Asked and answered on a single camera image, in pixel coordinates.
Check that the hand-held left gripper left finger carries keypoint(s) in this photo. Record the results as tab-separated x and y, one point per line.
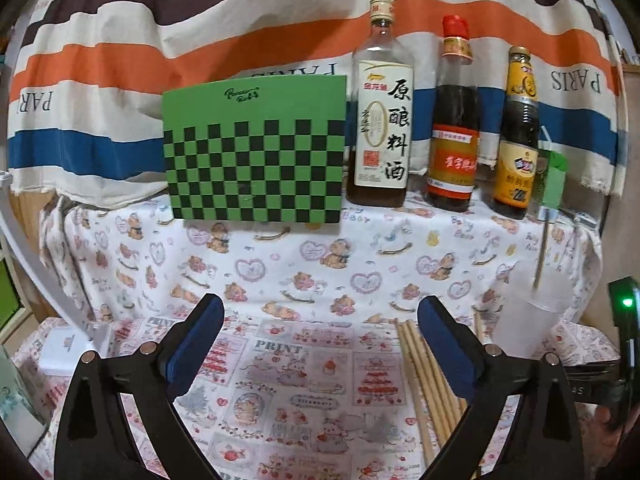
200	340

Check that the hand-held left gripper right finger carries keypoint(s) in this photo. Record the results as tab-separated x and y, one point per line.
445	350

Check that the translucent plastic cup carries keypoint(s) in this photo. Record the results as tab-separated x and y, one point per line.
520	320

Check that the person's right hand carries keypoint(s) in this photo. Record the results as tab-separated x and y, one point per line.
606	417

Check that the strawberry print tablecloth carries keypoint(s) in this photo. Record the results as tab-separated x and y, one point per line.
300	385

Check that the bear print tablecloth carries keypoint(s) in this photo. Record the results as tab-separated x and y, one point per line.
300	260

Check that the green drink carton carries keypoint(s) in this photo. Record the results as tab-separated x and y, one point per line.
552	180

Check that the red cap sauce bottle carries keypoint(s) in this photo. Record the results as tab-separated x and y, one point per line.
452	160

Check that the pale teal box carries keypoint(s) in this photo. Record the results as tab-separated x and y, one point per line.
15	395

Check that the yellow label dark sauce bottle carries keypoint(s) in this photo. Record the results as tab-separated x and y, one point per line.
515	170

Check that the clear cooking wine bottle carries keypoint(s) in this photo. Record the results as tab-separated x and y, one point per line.
380	125

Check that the green checkered board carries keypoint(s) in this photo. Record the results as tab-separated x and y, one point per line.
250	110

